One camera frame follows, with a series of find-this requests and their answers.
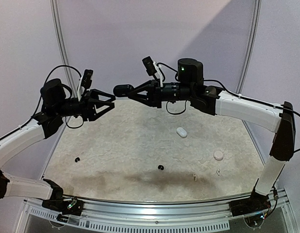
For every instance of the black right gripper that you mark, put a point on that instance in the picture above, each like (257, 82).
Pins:
(155, 93)

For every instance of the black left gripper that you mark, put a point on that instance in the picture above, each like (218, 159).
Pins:
(88, 108)

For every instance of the black oval charging case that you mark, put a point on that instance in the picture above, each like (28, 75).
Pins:
(122, 90)

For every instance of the white oval charging case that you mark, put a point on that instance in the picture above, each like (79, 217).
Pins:
(181, 132)

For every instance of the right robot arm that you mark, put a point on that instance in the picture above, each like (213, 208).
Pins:
(213, 100)

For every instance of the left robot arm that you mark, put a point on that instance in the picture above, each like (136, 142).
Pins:
(41, 126)

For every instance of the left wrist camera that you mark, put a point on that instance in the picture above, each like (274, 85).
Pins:
(84, 83)

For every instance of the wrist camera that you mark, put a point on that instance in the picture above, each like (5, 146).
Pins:
(153, 69)
(84, 83)

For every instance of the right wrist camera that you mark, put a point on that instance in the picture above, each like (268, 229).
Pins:
(153, 69)

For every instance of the left aluminium wall post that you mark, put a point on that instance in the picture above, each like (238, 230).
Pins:
(54, 5)

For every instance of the aluminium wall post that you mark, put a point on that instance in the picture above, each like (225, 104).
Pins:
(250, 44)
(54, 5)

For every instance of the aluminium front rail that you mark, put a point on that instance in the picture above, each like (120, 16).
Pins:
(211, 216)

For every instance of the right aluminium wall post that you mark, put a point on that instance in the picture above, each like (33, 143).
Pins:
(250, 44)

